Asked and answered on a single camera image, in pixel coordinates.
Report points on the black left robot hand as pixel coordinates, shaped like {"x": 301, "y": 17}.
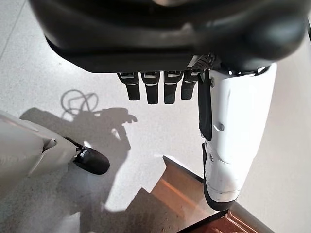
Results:
{"x": 145, "y": 36}

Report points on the brown acrylic stand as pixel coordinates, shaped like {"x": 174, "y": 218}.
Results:
{"x": 175, "y": 194}

